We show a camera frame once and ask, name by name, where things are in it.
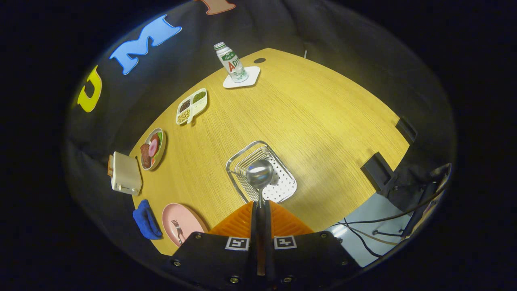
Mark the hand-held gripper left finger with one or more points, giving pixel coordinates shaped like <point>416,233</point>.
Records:
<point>254,242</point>

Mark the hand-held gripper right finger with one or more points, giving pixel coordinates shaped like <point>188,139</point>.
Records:
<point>270,242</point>

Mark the metal spoon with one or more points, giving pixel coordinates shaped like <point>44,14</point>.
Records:
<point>259,173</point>

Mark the metal fork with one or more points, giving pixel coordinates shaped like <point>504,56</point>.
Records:
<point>177,229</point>

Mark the white perforated rack tray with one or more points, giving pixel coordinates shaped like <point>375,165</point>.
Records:
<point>282,184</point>

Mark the pink round plate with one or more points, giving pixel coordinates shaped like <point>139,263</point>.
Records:
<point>190,220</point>

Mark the blue towel cloth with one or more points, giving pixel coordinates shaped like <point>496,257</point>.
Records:
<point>146,220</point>

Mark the white oval food plate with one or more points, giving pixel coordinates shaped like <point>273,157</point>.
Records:
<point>160,155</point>

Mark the large black table clamp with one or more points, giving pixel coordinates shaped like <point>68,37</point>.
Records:
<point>376,171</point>

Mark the pink ham slice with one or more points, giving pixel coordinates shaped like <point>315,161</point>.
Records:
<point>153,146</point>

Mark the brown meat piece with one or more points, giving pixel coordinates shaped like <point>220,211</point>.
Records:
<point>145,155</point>

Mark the green lettuce leaf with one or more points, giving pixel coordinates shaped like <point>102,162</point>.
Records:
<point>160,138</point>

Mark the white toaster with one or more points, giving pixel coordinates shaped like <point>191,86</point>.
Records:
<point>126,173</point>

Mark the white divided snack tray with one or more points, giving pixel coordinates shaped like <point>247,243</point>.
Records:
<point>193,106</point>

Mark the black stand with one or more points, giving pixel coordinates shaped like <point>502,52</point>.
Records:
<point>420,198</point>

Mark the toast slice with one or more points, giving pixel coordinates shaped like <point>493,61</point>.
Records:
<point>110,166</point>

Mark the white square coaster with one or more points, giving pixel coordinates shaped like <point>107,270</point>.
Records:
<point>251,74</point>

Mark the small black table clamp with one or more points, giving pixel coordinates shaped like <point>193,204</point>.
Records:
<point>406,129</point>

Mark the white bottle green label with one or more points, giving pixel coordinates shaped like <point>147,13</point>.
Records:
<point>232,62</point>

